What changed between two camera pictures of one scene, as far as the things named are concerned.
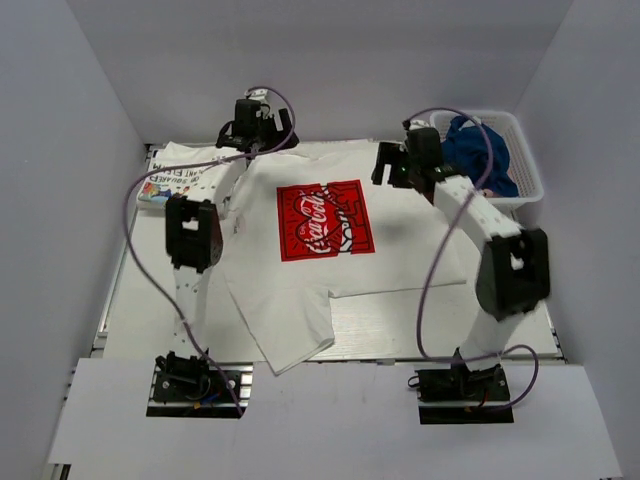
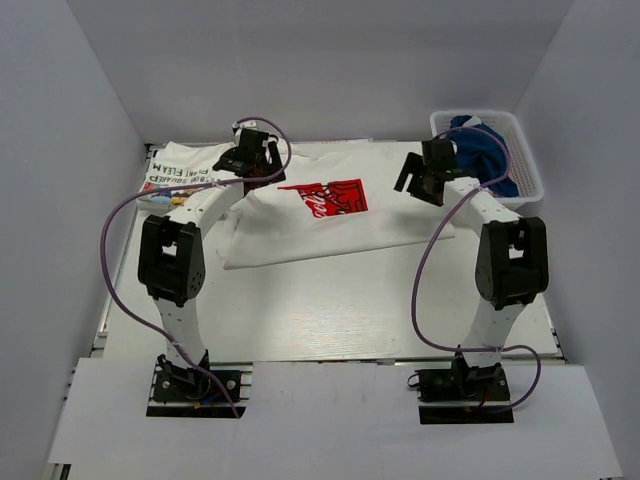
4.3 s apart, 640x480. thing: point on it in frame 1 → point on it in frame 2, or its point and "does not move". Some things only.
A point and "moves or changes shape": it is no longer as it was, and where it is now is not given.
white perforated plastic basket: x=523 y=171 does not move
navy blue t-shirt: x=465 y=149 does not move
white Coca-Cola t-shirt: x=310 y=222 moves or changes shape
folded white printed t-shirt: x=196 y=182 does not move
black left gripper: x=278 y=136 → x=273 y=156
